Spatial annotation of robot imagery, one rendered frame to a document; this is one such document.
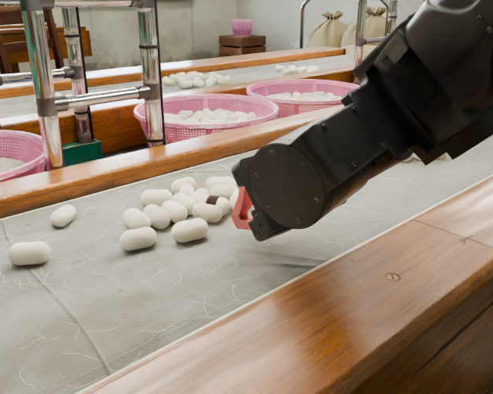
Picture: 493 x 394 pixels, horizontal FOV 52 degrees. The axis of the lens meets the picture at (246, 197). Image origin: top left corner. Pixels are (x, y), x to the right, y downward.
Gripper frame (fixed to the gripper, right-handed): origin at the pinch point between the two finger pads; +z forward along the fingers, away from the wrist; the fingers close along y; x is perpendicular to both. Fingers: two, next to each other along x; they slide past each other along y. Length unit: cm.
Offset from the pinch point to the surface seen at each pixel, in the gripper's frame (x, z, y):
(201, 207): -3.2, 4.3, 0.7
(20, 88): -56, 68, -12
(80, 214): -8.5, 13.9, 9.1
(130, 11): -331, 392, -298
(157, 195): -7.1, 9.1, 2.1
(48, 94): -24.0, 14.5, 6.9
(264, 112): -22, 28, -39
